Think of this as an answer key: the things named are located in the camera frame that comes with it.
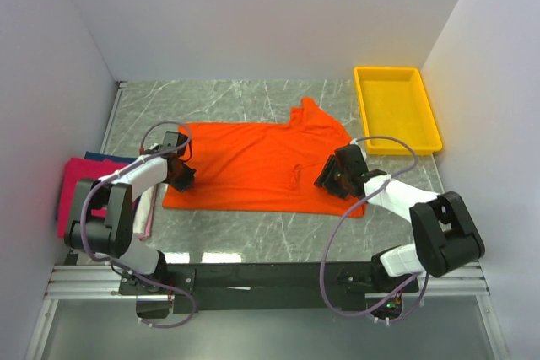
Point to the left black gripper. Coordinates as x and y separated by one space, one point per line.
186 182

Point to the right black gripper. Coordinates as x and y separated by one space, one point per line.
326 176

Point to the orange t shirt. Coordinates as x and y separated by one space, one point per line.
264 167

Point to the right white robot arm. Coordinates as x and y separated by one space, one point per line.
445 236

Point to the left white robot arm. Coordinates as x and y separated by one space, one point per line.
101 216

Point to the yellow plastic tray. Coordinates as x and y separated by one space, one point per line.
393 102

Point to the folded navy t shirt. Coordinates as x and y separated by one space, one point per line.
100 157

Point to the folded magenta t shirt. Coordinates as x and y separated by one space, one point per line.
76 169

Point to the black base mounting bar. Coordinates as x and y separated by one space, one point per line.
246 286

